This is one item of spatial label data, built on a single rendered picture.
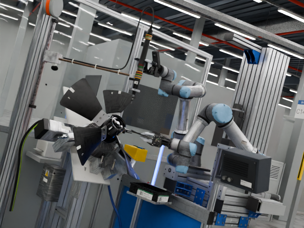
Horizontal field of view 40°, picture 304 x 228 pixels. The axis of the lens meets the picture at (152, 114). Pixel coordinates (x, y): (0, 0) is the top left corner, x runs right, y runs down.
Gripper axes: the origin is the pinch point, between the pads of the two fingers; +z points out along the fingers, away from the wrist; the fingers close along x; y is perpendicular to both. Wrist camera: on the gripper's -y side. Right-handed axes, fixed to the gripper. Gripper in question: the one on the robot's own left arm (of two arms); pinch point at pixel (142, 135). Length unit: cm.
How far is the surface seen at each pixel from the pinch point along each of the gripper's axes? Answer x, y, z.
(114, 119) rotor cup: -7.1, 15.4, 15.6
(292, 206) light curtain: 132, -551, -166
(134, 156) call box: 20.5, -32.5, 10.7
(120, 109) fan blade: -12.9, 0.5, 18.0
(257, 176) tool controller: 1, 29, -73
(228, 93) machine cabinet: -42, -409, -14
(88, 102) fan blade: -13.7, 19.6, 32.6
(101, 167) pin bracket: 22.5, 18.8, 15.9
